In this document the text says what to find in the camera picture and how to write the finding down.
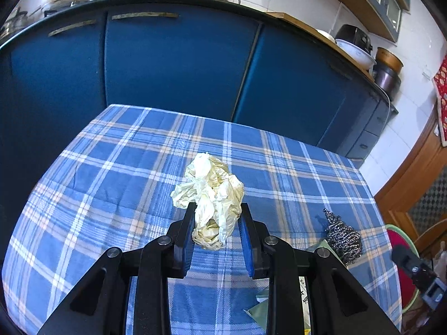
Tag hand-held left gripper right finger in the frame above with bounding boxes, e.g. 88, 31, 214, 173
238, 203, 400, 335

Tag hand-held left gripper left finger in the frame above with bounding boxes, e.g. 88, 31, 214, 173
37, 202, 197, 335

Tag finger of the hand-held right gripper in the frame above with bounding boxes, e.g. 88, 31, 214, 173
391, 245, 447, 311

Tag cream tissue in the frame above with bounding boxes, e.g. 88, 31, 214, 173
170, 152, 245, 251

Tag red stool with green rim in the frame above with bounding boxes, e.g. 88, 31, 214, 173
384, 224, 425, 313

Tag green tea packet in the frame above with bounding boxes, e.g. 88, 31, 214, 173
243, 240, 329, 335

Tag steel wool scrubber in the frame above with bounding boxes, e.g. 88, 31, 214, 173
322, 208, 363, 269

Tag blue plaid tablecloth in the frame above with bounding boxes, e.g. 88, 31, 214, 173
2, 104, 402, 335

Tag red patterned cloth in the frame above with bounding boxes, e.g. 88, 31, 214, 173
432, 54, 447, 147

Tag blue kitchen cabinet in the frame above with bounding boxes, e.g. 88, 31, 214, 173
0, 0, 399, 196

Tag brown round steamer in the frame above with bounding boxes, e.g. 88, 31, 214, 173
375, 47, 404, 72

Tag large white bowl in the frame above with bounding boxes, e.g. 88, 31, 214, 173
335, 38, 378, 70

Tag black rice cooker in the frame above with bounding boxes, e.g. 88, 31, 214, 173
334, 24, 374, 54

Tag metal pot with lid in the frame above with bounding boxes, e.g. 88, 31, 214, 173
0, 7, 28, 39

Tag wooden door frame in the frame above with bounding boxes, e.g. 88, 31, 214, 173
374, 106, 447, 238

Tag white power cord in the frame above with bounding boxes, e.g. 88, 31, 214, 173
382, 91, 392, 126

